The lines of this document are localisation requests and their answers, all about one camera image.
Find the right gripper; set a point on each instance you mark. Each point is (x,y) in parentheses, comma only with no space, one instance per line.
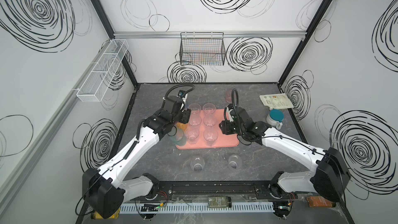
(225,126)

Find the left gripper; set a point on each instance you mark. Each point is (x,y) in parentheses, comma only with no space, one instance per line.
(185,115)

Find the yellow plastic cup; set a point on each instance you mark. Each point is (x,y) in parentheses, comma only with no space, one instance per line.
(182,126)

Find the clear cup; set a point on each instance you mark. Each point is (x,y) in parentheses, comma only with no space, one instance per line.
(195,121)
(234,162)
(192,134)
(197,163)

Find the teal plastic cup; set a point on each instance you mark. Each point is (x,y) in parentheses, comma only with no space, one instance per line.
(177,137)

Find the clear faceted glass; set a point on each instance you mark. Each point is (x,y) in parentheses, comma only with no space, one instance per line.
(195,109)

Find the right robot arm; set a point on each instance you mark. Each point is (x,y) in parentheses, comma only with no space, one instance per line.
(327,173)

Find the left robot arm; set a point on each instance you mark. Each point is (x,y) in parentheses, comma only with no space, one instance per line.
(150,131)

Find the pink tinted glass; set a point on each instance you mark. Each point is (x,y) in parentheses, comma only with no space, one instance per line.
(229,95)

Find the white jar teal lid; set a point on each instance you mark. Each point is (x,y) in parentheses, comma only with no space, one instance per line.
(275,118)

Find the green bottle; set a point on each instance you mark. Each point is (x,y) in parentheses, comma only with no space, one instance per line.
(219,202)

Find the orange bottle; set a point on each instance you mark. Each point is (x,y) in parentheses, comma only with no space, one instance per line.
(318,201)

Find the yellow bottle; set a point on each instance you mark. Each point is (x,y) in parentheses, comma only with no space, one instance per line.
(98,216)

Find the black wire basket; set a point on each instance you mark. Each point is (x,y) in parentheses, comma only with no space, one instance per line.
(202,48)

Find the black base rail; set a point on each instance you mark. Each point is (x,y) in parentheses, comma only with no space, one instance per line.
(224,189)

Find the white mesh wall shelf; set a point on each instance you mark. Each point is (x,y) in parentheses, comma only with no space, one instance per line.
(104,69)

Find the white slotted cable duct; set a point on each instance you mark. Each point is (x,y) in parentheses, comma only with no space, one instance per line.
(181,208)

